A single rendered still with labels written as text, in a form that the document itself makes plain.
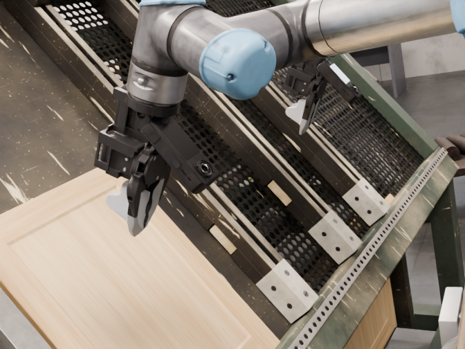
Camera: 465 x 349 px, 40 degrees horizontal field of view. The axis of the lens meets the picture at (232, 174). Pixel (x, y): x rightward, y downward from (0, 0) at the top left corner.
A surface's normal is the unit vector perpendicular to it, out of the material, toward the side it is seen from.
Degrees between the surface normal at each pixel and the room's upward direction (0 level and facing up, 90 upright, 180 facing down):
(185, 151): 58
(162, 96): 108
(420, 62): 90
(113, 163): 90
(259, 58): 116
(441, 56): 90
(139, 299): 53
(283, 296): 90
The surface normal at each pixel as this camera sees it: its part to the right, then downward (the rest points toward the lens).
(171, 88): 0.53, 0.50
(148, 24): -0.71, 0.15
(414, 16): -0.61, 0.63
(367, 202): -0.49, 0.33
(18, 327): 0.55, -0.60
